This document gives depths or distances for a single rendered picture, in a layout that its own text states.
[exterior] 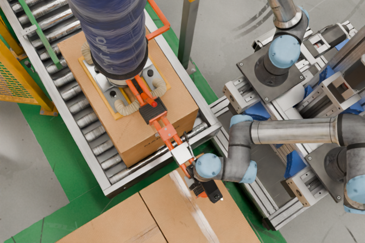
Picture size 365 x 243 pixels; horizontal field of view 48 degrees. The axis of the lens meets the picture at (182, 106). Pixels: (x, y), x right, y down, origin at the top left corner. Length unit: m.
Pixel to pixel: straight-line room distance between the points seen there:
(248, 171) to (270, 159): 1.29
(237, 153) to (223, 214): 0.88
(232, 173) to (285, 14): 0.67
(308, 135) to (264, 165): 1.34
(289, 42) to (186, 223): 1.04
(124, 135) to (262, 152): 1.08
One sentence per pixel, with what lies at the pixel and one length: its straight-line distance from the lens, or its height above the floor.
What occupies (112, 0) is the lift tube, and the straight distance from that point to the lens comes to 1.14.
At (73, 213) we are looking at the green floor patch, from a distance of 2.76.
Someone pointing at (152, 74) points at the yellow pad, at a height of 1.00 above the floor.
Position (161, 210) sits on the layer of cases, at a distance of 2.16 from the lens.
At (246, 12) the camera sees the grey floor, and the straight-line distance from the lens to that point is 3.19.
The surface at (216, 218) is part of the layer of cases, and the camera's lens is 2.18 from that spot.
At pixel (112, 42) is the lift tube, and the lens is 1.36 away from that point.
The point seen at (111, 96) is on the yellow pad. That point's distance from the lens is 1.83.
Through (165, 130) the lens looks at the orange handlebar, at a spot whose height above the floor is 1.09.
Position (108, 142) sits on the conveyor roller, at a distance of 2.22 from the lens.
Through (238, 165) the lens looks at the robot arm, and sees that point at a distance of 1.33.
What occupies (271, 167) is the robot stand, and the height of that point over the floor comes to 0.21.
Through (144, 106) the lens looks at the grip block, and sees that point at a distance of 1.68.
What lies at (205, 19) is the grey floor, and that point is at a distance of 3.11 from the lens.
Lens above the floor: 2.70
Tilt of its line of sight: 72 degrees down
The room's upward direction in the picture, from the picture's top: 10 degrees clockwise
